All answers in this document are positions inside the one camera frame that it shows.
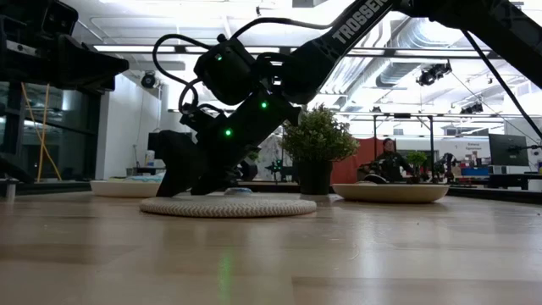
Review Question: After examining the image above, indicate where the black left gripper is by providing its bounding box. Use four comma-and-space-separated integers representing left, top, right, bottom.
0, 12, 130, 92

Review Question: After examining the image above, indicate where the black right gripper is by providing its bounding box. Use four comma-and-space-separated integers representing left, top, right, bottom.
156, 86, 302, 198

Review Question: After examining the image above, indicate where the round woven cream mat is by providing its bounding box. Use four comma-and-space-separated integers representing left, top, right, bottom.
139, 193, 318, 219

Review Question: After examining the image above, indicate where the long ceiling light bar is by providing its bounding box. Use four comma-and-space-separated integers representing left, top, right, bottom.
92, 43, 492, 58

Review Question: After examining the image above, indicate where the black computer monitor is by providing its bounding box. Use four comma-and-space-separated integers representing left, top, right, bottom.
147, 131, 170, 161
488, 133, 530, 168

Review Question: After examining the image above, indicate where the black round hanging lamp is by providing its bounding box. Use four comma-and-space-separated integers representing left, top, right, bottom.
140, 70, 158, 90

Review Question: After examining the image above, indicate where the white plate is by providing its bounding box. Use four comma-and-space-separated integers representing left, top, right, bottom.
90, 180, 164, 199

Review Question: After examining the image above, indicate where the green plant in black pot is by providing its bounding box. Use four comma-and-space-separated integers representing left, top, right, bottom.
279, 103, 360, 197

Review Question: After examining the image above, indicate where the orange partition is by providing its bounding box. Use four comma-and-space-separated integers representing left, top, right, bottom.
329, 137, 398, 185

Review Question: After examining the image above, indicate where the beige plate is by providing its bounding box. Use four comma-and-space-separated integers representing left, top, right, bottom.
332, 182, 451, 205

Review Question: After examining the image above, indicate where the person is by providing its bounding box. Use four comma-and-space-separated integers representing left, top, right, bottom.
371, 137, 415, 184

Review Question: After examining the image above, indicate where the black track light cluster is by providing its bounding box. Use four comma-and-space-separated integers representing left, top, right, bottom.
416, 60, 453, 88

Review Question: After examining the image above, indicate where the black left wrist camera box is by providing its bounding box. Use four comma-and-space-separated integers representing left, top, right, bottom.
40, 0, 80, 37

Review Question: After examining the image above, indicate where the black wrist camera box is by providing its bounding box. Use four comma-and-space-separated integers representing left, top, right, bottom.
40, 0, 80, 37
193, 36, 257, 107

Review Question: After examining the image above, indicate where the yellow hanging cord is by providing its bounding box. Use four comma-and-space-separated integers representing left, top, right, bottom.
36, 82, 51, 183
20, 82, 64, 182

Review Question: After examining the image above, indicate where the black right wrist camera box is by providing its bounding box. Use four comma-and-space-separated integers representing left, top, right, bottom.
193, 36, 257, 107

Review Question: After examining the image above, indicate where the small grey metal post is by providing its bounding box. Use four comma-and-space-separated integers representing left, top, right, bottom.
3, 177, 18, 202

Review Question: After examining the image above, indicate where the black metal station frame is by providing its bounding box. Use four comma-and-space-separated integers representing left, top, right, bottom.
371, 112, 436, 184

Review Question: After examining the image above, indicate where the silver round ceiling duct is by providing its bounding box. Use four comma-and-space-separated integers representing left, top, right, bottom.
374, 16, 467, 88

